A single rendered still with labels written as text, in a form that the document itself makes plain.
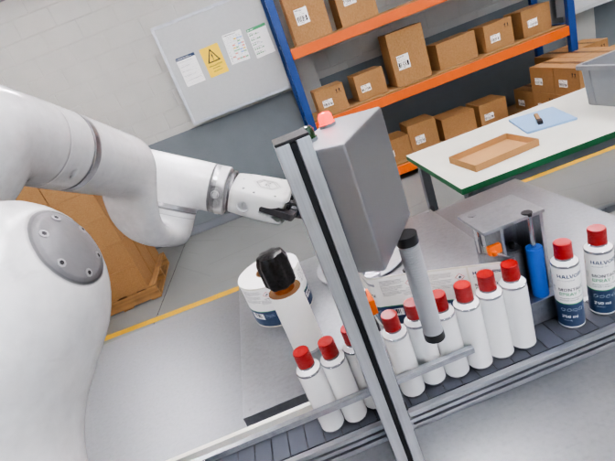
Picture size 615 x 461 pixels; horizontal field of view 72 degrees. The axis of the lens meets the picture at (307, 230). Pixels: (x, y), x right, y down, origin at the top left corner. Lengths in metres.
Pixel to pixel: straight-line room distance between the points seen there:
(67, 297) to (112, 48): 5.00
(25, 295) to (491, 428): 0.85
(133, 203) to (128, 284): 3.60
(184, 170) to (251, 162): 4.45
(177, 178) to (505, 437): 0.76
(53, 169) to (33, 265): 0.21
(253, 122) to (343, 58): 1.25
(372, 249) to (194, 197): 0.31
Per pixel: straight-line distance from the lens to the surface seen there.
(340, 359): 0.86
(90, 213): 4.04
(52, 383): 0.32
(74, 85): 5.41
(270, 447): 1.01
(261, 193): 0.69
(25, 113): 0.46
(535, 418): 0.98
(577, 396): 1.02
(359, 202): 0.55
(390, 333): 0.87
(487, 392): 1.01
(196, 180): 0.71
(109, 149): 0.54
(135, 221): 0.65
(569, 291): 1.01
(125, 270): 4.16
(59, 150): 0.48
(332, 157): 0.53
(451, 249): 1.41
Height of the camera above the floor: 1.59
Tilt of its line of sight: 22 degrees down
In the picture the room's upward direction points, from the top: 21 degrees counter-clockwise
